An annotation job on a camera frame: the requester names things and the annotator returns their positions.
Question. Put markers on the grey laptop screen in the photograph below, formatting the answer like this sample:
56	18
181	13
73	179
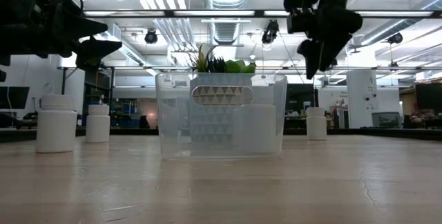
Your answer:
386	120

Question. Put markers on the white plastic pill bottle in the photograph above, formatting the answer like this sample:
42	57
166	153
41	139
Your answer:
316	127
98	127
255	130
57	127

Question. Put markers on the dark computer monitor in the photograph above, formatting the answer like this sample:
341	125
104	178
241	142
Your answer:
14	97

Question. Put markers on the black cabinet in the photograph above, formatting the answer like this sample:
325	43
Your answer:
300	96

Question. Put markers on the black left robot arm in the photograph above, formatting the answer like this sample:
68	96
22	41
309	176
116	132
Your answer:
2	74

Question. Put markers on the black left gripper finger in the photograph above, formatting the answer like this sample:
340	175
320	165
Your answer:
93	53
79	27

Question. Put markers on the white pillar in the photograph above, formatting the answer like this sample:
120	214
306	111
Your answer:
360	99

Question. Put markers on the black overhead frame beam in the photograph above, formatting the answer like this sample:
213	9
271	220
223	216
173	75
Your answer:
207	13

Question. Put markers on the black hanging camera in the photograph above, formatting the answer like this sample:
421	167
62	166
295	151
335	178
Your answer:
151	37
270	32
395	38

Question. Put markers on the black table edge rail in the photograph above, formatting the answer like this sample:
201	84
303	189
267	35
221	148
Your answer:
127	131

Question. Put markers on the green artificial succulent plant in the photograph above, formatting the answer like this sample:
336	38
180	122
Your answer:
235	67

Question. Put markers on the clear plastic basket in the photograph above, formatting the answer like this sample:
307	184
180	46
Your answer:
169	123

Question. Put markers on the grey triangle-patterned plant pot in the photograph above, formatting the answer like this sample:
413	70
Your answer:
221	96

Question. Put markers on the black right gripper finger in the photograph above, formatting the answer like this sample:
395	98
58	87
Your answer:
310	56
333	51

